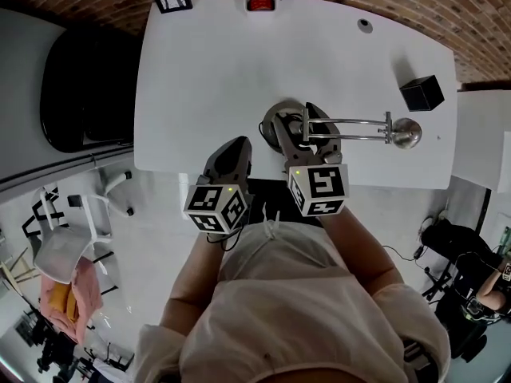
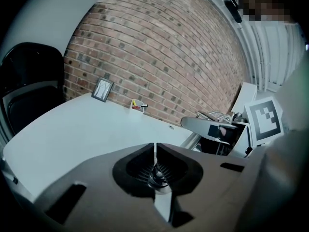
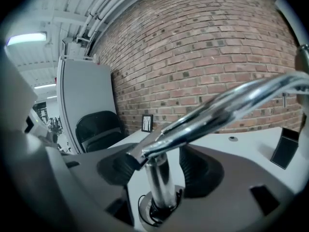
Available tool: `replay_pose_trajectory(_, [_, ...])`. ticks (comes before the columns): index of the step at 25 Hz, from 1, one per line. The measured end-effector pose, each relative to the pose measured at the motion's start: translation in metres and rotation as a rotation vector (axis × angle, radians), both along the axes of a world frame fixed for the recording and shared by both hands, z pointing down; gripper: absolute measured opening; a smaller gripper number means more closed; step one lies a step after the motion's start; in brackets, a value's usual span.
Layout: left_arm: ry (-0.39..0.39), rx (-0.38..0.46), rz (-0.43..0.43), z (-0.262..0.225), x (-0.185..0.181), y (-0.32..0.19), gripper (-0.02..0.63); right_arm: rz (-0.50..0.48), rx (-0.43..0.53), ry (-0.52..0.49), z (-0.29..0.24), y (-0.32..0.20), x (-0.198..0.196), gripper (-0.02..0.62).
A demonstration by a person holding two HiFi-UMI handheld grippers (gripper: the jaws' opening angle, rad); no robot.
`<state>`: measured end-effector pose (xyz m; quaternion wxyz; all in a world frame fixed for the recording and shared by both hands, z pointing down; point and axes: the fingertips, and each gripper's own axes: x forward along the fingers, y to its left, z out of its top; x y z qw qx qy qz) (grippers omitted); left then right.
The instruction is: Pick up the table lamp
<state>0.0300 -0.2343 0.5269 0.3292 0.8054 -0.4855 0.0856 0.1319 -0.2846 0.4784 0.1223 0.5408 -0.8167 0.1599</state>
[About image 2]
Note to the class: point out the black marker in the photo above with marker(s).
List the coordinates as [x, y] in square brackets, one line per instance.
[144, 105]

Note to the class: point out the white desk with drawers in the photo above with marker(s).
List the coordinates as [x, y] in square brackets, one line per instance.
[84, 134]

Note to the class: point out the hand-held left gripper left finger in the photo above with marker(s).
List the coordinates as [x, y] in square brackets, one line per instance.
[96, 202]

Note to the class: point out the red pen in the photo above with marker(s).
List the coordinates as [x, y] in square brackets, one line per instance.
[137, 107]

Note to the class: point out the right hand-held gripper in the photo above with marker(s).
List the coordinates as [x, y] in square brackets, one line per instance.
[264, 120]

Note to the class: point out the black head-mounted camera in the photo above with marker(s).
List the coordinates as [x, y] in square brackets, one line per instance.
[233, 8]

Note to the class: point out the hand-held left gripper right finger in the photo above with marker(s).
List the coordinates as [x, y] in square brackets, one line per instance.
[212, 197]

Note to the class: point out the person's head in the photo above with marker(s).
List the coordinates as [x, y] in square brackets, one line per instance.
[263, 1]

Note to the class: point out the black picture frame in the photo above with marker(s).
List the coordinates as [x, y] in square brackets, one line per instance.
[102, 89]

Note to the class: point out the black folding chair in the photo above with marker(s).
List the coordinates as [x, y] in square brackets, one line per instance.
[31, 81]

